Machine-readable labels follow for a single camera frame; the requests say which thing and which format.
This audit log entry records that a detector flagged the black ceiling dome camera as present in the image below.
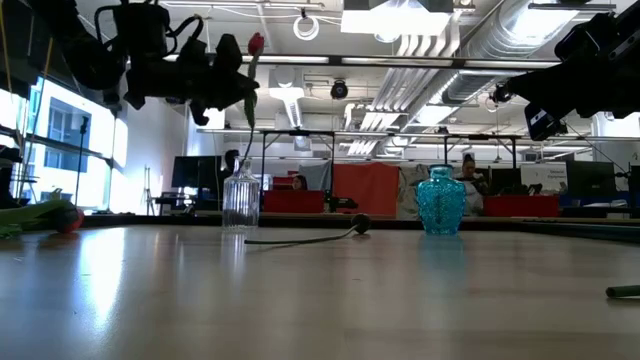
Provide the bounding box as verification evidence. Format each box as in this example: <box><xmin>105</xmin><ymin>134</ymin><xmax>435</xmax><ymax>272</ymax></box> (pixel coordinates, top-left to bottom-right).
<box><xmin>329</xmin><ymin>78</ymin><xmax>350</xmax><ymax>101</ymax></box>

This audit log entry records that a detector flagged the clear ribbed glass vase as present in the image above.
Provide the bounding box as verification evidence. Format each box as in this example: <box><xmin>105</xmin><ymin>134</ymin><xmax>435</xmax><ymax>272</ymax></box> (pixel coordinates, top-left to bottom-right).
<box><xmin>222</xmin><ymin>158</ymin><xmax>262</xmax><ymax>231</ymax></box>

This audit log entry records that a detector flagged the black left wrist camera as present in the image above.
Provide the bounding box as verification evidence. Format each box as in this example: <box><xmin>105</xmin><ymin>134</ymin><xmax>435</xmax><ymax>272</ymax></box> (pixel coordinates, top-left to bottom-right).
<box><xmin>113</xmin><ymin>3</ymin><xmax>172</xmax><ymax>54</ymax></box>

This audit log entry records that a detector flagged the silver ribbed ventilation duct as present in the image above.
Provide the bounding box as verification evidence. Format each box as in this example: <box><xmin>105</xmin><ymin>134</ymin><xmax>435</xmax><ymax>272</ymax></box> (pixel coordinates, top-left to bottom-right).
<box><xmin>442</xmin><ymin>0</ymin><xmax>584</xmax><ymax>106</ymax></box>

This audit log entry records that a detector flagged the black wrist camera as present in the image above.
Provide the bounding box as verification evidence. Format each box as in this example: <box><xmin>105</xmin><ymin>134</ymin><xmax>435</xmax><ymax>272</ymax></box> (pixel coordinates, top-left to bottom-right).
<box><xmin>523</xmin><ymin>102</ymin><xmax>567</xmax><ymax>142</ymax></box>
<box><xmin>113</xmin><ymin>3</ymin><xmax>172</xmax><ymax>54</ymax></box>

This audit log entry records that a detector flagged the blue textured glass vase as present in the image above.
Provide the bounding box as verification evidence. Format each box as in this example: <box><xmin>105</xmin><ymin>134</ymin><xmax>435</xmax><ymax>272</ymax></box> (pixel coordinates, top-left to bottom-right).
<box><xmin>416</xmin><ymin>163</ymin><xmax>467</xmax><ymax>236</ymax></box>

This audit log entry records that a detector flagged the white coiled cable ring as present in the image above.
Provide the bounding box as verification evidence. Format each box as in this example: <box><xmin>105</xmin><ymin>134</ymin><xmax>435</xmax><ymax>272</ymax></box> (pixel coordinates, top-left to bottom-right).
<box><xmin>292</xmin><ymin>14</ymin><xmax>321</xmax><ymax>43</ymax></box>

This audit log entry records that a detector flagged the orange-red partition panel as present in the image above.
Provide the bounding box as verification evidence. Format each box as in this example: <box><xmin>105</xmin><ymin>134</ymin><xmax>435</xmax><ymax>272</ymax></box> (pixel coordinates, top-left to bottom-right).
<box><xmin>332</xmin><ymin>162</ymin><xmax>401</xmax><ymax>218</ymax></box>

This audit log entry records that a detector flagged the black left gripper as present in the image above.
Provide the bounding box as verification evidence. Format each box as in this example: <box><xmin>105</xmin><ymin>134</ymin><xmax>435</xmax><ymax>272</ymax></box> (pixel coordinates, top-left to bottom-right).
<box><xmin>123</xmin><ymin>33</ymin><xmax>260</xmax><ymax>126</ymax></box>

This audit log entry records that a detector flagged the dark-headed tulip with green stem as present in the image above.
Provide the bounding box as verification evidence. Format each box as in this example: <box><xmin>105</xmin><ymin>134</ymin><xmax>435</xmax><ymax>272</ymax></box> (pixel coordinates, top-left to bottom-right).
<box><xmin>243</xmin><ymin>213</ymin><xmax>372</xmax><ymax>246</ymax></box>

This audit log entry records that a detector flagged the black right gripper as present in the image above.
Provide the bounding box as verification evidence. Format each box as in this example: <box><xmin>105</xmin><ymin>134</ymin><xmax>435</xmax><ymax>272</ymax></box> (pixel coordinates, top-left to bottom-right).
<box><xmin>505</xmin><ymin>14</ymin><xmax>640</xmax><ymax>120</ymax></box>

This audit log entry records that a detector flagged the black computer monitor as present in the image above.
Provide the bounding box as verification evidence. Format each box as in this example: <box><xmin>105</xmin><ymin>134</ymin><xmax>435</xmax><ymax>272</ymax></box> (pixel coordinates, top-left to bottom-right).
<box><xmin>171</xmin><ymin>155</ymin><xmax>224</xmax><ymax>191</ymax></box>
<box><xmin>565</xmin><ymin>159</ymin><xmax>618</xmax><ymax>199</ymax></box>

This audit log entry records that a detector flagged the red storage bin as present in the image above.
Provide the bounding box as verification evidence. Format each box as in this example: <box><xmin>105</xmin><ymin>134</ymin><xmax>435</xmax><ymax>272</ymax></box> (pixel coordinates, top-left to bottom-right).
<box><xmin>483</xmin><ymin>194</ymin><xmax>561</xmax><ymax>219</ymax></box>
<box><xmin>263</xmin><ymin>189</ymin><xmax>326</xmax><ymax>215</ymax></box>

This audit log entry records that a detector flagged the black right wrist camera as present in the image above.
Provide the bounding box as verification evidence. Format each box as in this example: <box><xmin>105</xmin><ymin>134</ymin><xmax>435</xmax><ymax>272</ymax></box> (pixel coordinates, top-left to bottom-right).
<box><xmin>523</xmin><ymin>102</ymin><xmax>567</xmax><ymax>142</ymax></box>

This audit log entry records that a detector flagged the black aluminium rig frame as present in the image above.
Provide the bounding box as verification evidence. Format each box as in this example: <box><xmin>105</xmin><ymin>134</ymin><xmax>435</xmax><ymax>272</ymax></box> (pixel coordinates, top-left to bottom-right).
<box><xmin>82</xmin><ymin>212</ymin><xmax>640</xmax><ymax>245</ymax></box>

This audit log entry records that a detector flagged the black light stand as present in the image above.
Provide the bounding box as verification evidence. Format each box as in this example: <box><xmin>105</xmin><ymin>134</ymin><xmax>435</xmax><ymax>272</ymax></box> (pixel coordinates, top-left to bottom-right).
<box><xmin>73</xmin><ymin>115</ymin><xmax>90</xmax><ymax>207</ymax></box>

